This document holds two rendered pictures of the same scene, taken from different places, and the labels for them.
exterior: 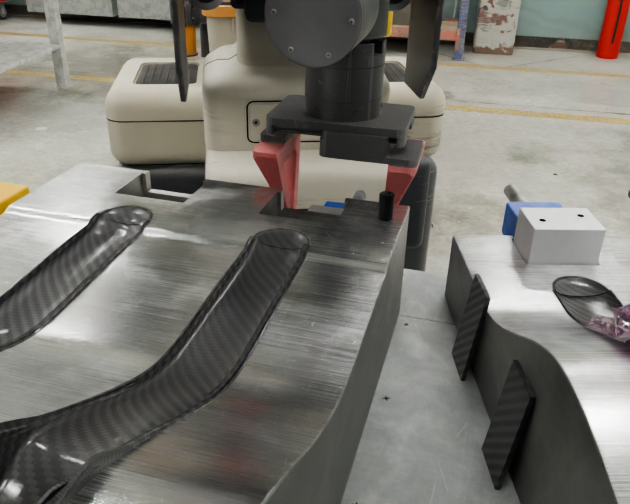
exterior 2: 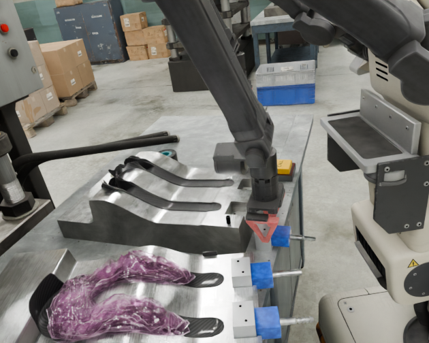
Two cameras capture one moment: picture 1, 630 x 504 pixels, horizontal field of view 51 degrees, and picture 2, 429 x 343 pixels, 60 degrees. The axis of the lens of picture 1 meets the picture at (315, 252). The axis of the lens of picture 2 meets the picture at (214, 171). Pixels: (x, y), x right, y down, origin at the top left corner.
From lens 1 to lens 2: 0.90 m
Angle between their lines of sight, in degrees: 83
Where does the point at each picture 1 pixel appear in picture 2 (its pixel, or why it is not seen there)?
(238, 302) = (192, 207)
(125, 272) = (203, 190)
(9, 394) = (149, 184)
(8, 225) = not seen: hidden behind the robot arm
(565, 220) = (238, 267)
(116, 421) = (145, 196)
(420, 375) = not seen: hidden behind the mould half
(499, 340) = (190, 257)
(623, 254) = (241, 297)
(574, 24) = not seen: outside the picture
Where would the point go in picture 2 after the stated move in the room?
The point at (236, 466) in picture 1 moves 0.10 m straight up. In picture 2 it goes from (124, 203) to (113, 166)
